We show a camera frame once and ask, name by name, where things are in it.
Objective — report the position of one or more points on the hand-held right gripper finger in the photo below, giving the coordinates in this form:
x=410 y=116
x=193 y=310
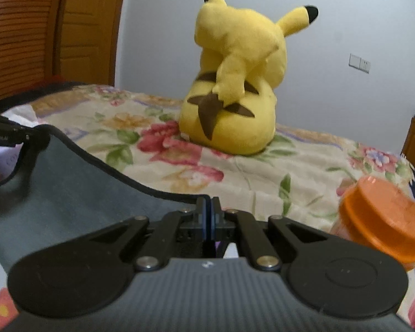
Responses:
x=205 y=219
x=213 y=219

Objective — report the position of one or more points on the grey towel with black edge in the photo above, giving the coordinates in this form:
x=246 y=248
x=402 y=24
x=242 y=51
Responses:
x=90 y=193

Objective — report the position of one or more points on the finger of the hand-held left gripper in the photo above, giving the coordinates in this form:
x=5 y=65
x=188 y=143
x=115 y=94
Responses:
x=7 y=134

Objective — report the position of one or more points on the floral bed sheet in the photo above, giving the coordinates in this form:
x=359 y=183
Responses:
x=256 y=176

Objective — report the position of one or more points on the wooden louvered wardrobe door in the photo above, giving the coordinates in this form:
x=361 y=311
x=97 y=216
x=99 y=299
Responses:
x=17 y=24

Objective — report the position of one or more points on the white wall socket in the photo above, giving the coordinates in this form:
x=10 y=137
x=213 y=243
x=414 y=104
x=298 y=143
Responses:
x=359 y=63

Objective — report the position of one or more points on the wooden panel door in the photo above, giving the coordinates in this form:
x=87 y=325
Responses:
x=88 y=24

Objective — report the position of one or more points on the yellow plush toy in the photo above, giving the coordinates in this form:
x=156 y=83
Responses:
x=235 y=86

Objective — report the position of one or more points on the jar with orange lid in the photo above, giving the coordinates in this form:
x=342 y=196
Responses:
x=384 y=214

